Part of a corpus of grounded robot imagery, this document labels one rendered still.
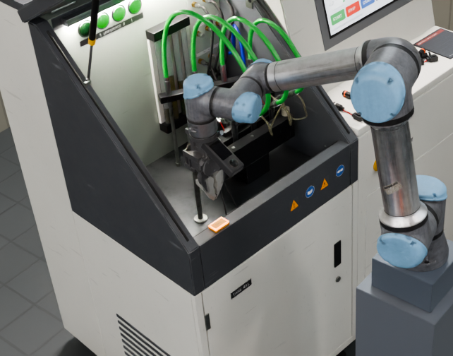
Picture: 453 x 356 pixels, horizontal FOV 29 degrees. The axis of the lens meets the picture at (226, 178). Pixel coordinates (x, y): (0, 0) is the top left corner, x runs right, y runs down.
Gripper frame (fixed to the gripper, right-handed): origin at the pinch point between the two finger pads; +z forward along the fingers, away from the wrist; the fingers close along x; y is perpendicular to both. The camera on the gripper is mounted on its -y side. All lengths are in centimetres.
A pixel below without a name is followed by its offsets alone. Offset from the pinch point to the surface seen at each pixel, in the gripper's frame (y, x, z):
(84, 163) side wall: 41.9, 13.0, 1.3
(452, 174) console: -2, -111, 54
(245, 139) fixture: 21.0, -31.6, 7.4
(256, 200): 0.1, -14.7, 10.3
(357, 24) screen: 23, -87, -8
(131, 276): 28.3, 13.0, 37.2
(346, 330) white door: -2, -51, 90
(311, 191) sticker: -2.1, -35.2, 17.8
